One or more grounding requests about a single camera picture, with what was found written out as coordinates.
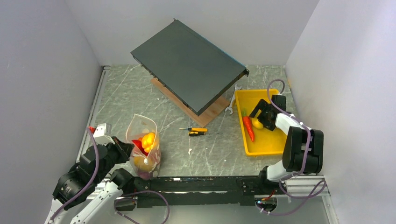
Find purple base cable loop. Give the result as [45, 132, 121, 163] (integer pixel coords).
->
[113, 190, 170, 224]

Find yellow plastic tray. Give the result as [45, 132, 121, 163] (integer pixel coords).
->
[235, 89, 286, 156]

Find silver open-end wrench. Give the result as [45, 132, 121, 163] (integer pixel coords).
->
[225, 84, 242, 115]

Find clear dotted zip bag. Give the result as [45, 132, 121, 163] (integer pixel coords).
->
[126, 114, 161, 180]

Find red toy bell pepper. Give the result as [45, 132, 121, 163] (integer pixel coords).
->
[131, 138, 148, 156]

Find yellow toy bell pepper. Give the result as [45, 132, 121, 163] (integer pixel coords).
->
[141, 133, 156, 154]

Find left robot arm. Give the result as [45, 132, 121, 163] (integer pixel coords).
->
[46, 136, 135, 224]

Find orange toy carrot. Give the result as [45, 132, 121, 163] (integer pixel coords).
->
[241, 109, 255, 142]

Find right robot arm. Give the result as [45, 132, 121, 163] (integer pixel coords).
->
[249, 95, 324, 194]

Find aluminium side rail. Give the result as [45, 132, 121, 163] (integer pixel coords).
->
[76, 65, 111, 162]

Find yellow handled screwdriver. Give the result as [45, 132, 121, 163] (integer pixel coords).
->
[179, 127, 208, 132]

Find wooden board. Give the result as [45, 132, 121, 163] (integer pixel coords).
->
[150, 78, 229, 128]

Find orange toy fruit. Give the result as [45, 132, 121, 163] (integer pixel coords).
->
[133, 156, 156, 172]

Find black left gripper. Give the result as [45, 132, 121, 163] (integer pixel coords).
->
[94, 135, 134, 183]

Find purple toy onion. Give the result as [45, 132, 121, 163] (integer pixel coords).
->
[137, 170, 158, 180]

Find black yellow screwdriver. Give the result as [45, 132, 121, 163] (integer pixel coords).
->
[188, 131, 219, 137]

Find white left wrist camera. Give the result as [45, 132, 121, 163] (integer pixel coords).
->
[88, 123, 114, 146]

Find dark grey server chassis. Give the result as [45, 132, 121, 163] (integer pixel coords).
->
[131, 19, 249, 115]

